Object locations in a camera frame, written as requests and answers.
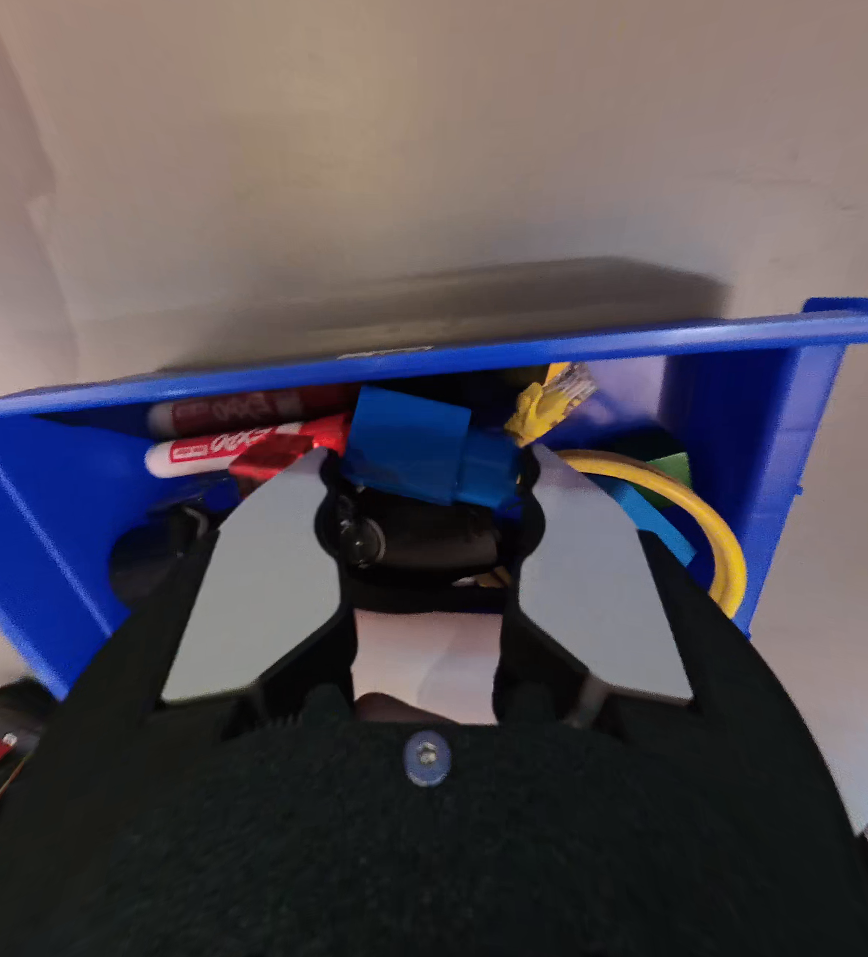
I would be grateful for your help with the green block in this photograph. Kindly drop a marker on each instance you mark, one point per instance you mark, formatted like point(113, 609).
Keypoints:
point(673, 471)

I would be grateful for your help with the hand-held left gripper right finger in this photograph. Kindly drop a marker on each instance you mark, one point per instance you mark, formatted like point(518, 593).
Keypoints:
point(598, 598)

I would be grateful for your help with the blue plastic bin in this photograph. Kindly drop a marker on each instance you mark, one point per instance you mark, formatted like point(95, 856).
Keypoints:
point(45, 523)

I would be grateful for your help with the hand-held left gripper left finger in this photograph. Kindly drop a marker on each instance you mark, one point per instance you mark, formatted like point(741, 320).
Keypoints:
point(254, 598)

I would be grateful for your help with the black cylinder tube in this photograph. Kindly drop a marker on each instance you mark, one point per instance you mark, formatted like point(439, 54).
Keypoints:
point(434, 538)

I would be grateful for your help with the blue plastic block piece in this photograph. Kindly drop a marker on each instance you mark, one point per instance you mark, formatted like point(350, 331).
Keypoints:
point(411, 441)

